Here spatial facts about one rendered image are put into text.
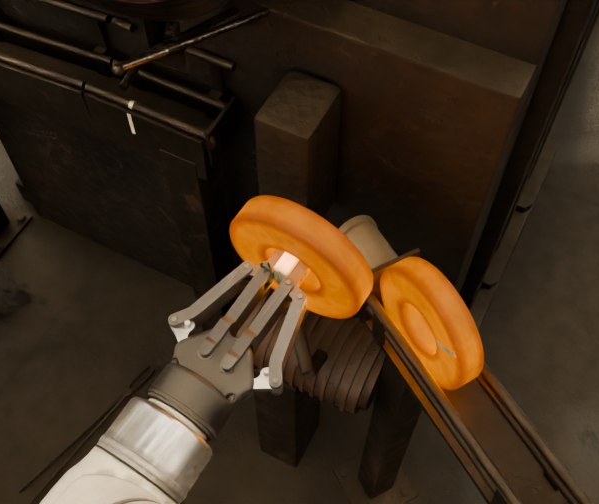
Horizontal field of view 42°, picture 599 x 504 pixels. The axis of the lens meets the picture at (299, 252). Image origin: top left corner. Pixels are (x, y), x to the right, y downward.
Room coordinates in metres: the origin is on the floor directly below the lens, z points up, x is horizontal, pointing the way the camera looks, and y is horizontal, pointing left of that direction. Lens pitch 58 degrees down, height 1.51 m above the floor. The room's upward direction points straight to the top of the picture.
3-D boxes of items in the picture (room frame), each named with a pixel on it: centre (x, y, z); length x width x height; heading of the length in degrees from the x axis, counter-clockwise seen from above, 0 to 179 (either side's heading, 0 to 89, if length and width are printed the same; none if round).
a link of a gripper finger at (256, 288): (0.34, 0.06, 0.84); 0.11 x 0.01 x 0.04; 149
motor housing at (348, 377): (0.48, -0.02, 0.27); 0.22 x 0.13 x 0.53; 63
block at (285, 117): (0.65, 0.00, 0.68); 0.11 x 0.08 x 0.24; 153
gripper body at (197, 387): (0.28, 0.08, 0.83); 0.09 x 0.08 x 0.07; 147
